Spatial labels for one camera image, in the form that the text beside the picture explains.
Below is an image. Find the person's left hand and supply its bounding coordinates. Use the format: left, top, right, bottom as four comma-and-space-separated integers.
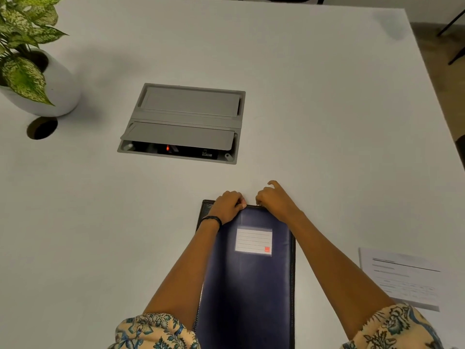
213, 190, 248, 226

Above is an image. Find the person's right hand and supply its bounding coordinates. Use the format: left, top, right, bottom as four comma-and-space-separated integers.
255, 180, 304, 224

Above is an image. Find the blue zippered folder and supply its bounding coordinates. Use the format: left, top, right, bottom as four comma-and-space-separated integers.
193, 199, 297, 349

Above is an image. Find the printed paper sheet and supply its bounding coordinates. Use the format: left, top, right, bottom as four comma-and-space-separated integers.
358, 247, 442, 312

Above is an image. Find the person's left forearm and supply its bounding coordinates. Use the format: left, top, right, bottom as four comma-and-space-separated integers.
143, 218, 220, 330

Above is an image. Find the person's right forearm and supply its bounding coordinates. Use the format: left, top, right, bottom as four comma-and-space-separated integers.
289, 212, 397, 340

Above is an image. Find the black wristband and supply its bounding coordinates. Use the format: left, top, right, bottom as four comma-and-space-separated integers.
198, 215, 223, 228

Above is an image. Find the floral patterned dress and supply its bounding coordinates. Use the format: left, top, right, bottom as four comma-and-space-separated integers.
108, 303, 446, 349

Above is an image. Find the black mesh-back office chair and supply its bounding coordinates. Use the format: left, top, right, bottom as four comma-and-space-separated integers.
455, 134, 465, 171

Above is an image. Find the green variegated leafy plant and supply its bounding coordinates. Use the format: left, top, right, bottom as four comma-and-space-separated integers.
0, 0, 83, 107

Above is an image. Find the black metal high stool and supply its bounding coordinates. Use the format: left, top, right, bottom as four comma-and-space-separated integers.
437, 9, 465, 66

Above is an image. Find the grey table cable box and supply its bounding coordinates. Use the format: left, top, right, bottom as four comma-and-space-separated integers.
117, 83, 246, 165

